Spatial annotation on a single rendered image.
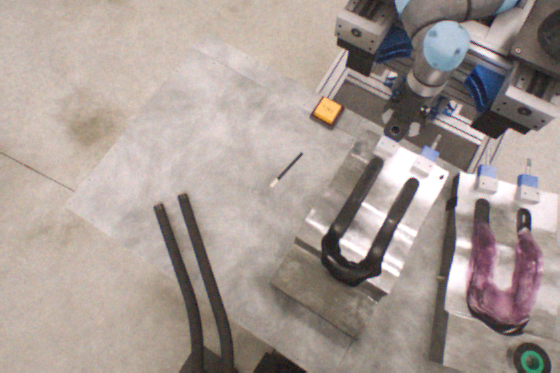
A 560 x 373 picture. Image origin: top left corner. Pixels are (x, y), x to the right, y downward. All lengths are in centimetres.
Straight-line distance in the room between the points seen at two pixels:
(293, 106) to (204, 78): 30
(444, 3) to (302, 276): 71
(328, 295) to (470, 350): 34
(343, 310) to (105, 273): 131
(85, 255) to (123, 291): 25
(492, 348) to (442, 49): 70
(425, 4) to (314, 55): 156
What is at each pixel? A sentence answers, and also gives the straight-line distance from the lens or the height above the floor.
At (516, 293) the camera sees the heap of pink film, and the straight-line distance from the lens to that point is 124.
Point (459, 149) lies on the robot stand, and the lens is 207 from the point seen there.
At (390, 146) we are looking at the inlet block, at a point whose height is 92.
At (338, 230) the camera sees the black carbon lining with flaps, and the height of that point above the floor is 92.
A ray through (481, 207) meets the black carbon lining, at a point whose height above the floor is 85.
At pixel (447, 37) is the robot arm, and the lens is 84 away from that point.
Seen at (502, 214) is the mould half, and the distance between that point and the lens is 131.
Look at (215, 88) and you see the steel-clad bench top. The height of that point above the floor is 80.
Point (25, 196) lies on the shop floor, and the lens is 244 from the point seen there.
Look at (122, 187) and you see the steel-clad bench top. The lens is 135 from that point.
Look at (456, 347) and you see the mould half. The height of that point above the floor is 91.
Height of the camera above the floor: 201
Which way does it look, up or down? 71 degrees down
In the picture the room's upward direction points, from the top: 3 degrees counter-clockwise
